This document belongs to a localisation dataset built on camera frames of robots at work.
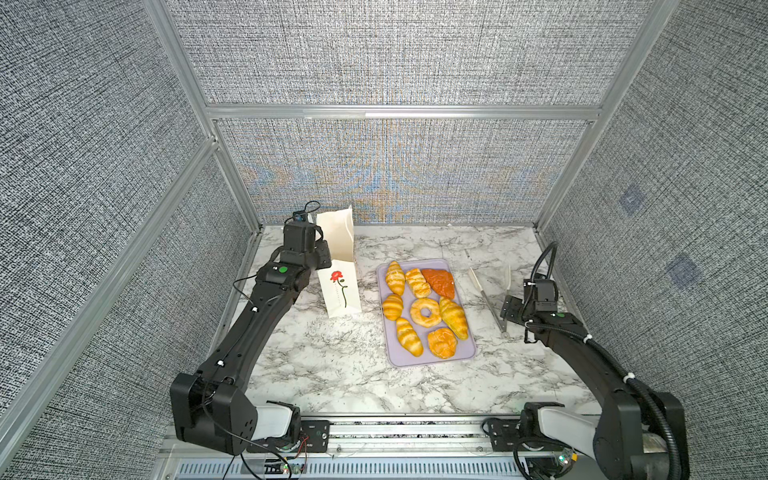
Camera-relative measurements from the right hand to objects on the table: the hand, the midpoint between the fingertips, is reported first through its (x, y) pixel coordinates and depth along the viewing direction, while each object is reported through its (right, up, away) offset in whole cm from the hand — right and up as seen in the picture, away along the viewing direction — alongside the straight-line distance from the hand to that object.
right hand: (520, 306), depth 88 cm
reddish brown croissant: (-21, +7, +10) cm, 25 cm away
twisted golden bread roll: (-28, +4, +9) cm, 30 cm away
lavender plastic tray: (-35, -14, -2) cm, 38 cm away
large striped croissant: (-19, -3, +2) cm, 20 cm away
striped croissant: (-36, +8, +12) cm, 39 cm away
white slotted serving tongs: (-4, -5, +2) cm, 7 cm away
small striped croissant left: (-37, -1, +6) cm, 38 cm away
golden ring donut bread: (-27, -3, +7) cm, 28 cm away
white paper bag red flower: (-53, +8, -4) cm, 53 cm away
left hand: (-58, +17, -7) cm, 61 cm away
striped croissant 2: (-33, -9, -1) cm, 34 cm away
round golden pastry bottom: (-24, -10, -4) cm, 26 cm away
